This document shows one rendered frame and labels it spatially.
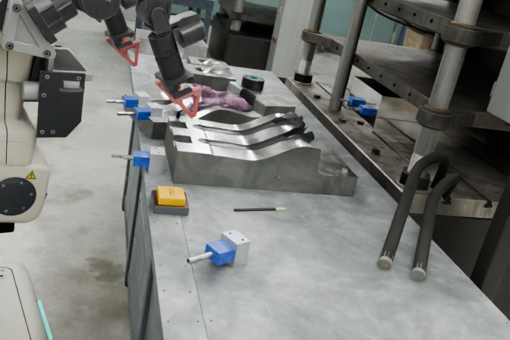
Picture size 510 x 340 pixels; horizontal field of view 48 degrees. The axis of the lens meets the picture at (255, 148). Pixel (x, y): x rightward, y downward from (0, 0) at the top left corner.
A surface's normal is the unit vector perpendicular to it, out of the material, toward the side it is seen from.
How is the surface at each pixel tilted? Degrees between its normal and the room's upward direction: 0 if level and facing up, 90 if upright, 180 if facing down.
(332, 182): 90
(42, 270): 0
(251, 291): 0
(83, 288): 0
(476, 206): 90
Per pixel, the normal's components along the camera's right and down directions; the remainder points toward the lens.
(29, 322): 0.27, -0.92
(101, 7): 0.48, 0.40
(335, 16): 0.18, 0.38
